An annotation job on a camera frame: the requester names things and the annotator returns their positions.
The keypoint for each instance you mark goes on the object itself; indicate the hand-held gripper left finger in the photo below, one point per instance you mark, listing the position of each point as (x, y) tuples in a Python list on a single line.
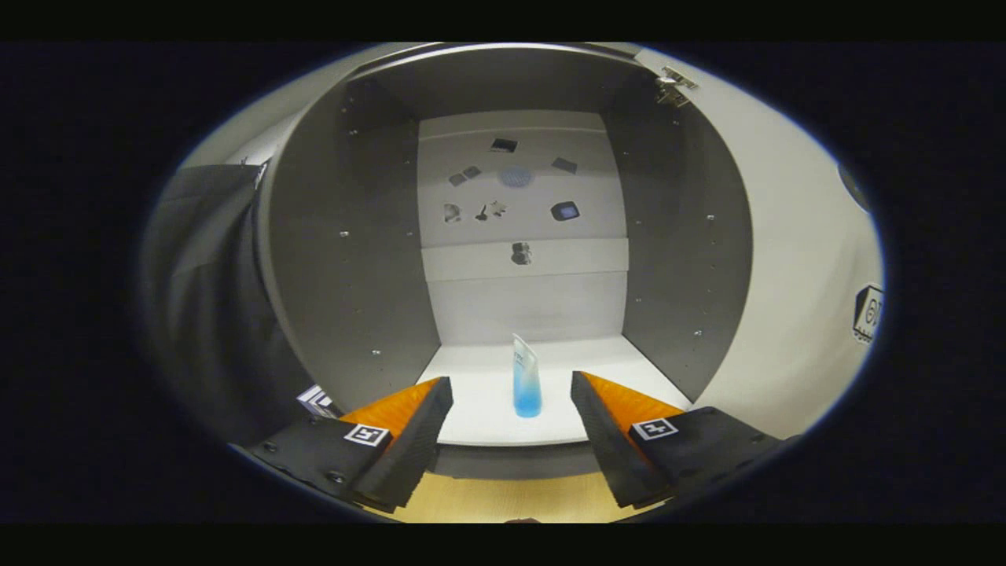
[(416, 448)]

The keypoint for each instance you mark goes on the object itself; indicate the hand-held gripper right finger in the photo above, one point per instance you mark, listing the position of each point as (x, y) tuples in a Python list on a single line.
[(603, 440)]

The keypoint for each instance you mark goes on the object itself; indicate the blue squeeze tube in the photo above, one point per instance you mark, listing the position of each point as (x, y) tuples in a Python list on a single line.
[(526, 389)]

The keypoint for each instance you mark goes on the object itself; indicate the white cabinet shelf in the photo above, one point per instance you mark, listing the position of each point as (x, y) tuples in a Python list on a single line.
[(487, 393)]

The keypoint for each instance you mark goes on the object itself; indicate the white printed cards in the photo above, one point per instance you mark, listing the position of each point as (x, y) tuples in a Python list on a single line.
[(318, 401)]

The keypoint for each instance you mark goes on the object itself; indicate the grey cabinet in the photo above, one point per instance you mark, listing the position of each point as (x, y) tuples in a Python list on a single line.
[(354, 236)]

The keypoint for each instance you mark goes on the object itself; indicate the black backdrop cloth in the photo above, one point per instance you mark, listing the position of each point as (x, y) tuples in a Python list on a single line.
[(212, 314)]

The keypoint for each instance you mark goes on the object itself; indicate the metal door hinge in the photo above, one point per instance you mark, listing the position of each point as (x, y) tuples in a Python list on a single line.
[(673, 85)]

